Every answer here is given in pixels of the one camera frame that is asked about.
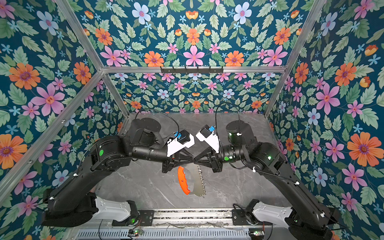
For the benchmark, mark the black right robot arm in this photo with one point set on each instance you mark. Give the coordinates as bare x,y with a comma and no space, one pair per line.
306,219

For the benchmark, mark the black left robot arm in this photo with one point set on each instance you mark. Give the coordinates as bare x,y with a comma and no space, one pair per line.
73,203

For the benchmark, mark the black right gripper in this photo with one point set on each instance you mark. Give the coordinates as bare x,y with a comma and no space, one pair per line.
214,159

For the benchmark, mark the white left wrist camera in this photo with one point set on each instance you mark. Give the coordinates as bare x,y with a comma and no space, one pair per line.
182,140

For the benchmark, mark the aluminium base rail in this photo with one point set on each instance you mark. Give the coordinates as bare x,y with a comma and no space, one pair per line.
227,218

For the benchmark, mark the black hook rack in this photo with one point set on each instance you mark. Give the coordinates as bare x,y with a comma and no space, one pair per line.
192,70

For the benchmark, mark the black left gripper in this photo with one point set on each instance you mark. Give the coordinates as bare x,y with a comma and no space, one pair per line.
175,159

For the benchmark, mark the white perforated cable tray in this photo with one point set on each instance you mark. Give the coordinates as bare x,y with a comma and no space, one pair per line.
163,234

